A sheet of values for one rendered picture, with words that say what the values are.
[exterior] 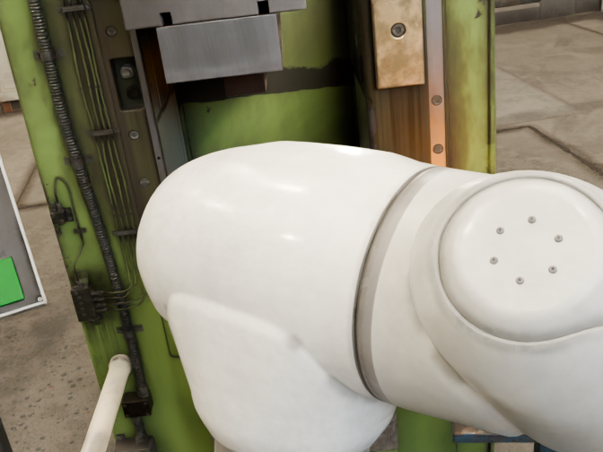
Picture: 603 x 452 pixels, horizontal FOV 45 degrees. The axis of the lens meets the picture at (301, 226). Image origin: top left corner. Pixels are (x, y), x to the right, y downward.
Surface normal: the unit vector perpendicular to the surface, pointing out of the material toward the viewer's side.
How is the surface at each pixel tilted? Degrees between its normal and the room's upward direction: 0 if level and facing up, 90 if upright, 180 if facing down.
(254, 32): 90
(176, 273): 77
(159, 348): 90
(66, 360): 0
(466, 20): 90
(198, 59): 90
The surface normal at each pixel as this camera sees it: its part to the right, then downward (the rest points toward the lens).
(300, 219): -0.48, -0.36
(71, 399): -0.11, -0.90
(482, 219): -0.29, -0.34
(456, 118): 0.04, 0.43
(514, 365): -0.36, 0.62
